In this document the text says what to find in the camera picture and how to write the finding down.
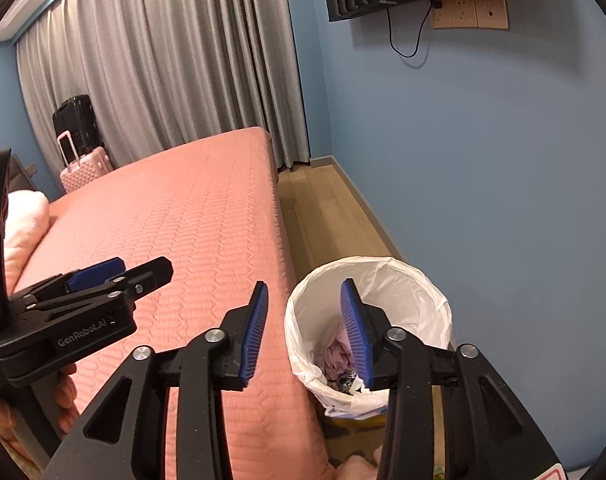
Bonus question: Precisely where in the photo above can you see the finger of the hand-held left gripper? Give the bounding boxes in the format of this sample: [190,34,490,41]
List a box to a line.
[8,257,128,311]
[33,256,174,318]

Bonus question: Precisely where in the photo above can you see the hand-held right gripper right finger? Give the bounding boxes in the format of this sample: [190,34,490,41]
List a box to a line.
[340,278,568,480]

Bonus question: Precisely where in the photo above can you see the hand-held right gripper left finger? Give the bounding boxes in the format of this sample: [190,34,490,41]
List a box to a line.
[42,281,270,480]

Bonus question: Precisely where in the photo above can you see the purple cloth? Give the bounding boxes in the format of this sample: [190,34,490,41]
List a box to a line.
[323,322,356,381]

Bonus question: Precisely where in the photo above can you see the dark speckled cloth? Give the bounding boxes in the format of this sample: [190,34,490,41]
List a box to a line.
[333,370,362,394]

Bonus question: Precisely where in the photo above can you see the yellow waste bin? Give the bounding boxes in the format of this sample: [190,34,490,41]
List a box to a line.
[328,410,386,428]

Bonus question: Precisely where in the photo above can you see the person's left hand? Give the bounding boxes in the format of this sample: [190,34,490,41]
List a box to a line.
[0,362,80,466]

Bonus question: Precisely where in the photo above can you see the pink fluffy pillow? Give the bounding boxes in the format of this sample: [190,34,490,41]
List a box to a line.
[3,190,51,291]

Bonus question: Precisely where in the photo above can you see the bed with pink quilted cover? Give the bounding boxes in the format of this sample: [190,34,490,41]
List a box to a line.
[3,126,336,480]

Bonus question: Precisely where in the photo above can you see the pink suitcase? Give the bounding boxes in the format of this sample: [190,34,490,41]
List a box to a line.
[57,130,114,193]

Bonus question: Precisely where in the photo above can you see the dark grey headboard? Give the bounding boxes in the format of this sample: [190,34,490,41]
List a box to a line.
[10,155,38,193]

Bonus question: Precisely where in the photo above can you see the black suitcase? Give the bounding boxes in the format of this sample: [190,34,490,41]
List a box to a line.
[52,94,106,161]

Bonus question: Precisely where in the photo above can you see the grey curtain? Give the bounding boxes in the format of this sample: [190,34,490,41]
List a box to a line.
[15,0,314,171]

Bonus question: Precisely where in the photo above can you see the black power cable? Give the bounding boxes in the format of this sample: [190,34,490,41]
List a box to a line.
[388,0,444,59]

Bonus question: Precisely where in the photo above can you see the beige wall socket panel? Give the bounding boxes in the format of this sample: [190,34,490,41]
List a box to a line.
[429,0,510,31]

